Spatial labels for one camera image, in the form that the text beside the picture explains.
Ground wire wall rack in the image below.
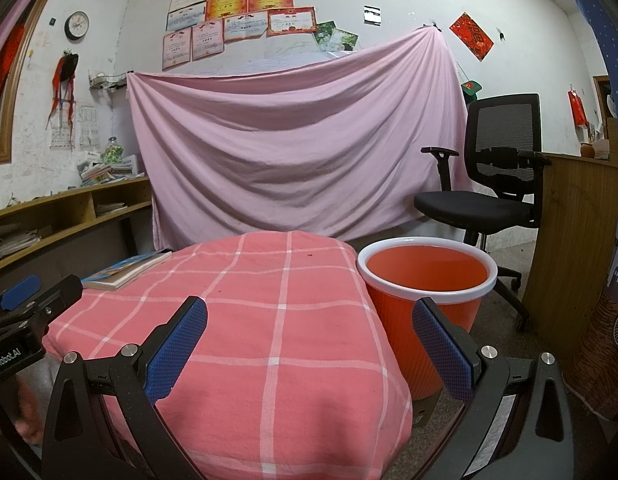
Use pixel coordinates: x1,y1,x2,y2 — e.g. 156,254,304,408
88,71,130,92

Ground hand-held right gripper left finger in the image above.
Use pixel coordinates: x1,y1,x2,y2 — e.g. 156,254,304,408
41,296,210,480

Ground pink hanging sheet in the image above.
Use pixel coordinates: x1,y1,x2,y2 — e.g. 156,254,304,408
126,26,471,252

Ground wooden shelf desk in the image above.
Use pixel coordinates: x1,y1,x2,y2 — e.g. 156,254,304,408
0,176,154,273

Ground red hanging charm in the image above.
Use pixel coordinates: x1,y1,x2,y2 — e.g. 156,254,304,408
568,85,590,128

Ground group of wall certificates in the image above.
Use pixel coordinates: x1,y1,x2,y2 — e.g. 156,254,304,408
161,0,345,72

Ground red square wall poster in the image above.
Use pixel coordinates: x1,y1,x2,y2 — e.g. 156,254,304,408
449,12,494,62

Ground red and black hanging tassels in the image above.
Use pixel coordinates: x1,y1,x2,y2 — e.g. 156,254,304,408
46,50,80,128

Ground orange bin with white rim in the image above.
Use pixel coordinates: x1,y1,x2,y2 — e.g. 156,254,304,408
357,236,499,401

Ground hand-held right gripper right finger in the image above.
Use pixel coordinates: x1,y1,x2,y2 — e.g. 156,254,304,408
411,297,575,480

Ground pink curtain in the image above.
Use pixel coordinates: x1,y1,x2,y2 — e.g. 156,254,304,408
0,0,64,61

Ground green landscape photo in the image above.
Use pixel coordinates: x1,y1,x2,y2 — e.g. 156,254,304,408
313,21,337,51
329,27,360,55

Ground thick stack of papers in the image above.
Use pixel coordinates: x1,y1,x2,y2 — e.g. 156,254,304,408
0,227,42,261

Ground black office chair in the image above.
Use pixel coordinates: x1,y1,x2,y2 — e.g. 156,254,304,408
414,93,549,333

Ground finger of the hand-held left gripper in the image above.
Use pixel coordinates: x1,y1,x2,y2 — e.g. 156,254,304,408
0,275,84,342
0,274,41,313

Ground brown wooden counter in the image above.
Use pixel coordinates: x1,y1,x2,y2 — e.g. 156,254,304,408
522,152,618,356

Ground pink plaid tablecloth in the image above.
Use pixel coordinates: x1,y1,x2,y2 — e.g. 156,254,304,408
41,230,414,480

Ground stack of books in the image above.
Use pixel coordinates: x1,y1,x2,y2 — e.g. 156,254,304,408
80,154,144,186

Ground round wall clock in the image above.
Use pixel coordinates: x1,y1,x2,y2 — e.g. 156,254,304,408
64,11,90,40

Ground blue picture book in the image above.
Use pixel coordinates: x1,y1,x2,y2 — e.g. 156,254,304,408
80,249,173,291

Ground printed wall chart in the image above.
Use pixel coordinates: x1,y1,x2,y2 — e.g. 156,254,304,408
78,105,100,150
50,104,77,151

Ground white cardboard box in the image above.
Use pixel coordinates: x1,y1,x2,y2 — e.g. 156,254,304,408
78,149,107,173

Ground brown cardboard box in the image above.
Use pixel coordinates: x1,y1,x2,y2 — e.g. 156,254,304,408
411,391,442,428

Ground orange red cloth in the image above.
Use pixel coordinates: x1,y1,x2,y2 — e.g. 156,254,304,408
0,22,27,106

